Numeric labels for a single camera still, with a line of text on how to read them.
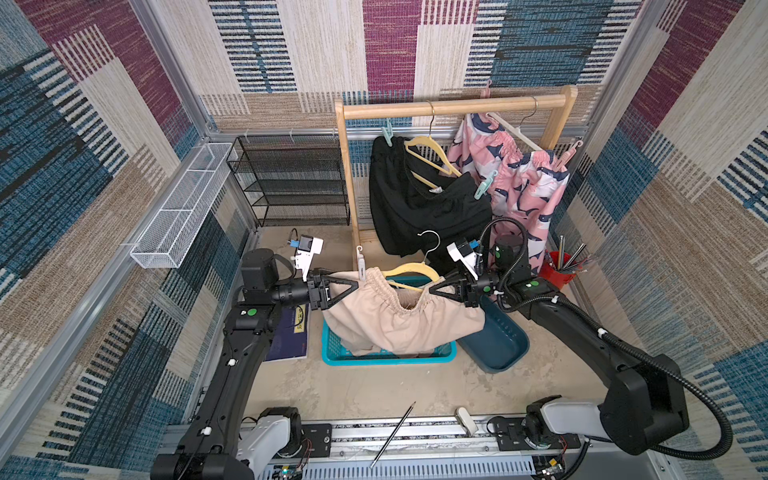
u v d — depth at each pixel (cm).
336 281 60
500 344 91
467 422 74
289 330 89
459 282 66
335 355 83
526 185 76
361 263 64
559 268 97
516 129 73
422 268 66
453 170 71
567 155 64
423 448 73
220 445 38
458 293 67
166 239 71
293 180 110
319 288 59
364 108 64
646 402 41
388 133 80
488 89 85
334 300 61
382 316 69
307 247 61
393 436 75
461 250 64
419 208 89
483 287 66
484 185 65
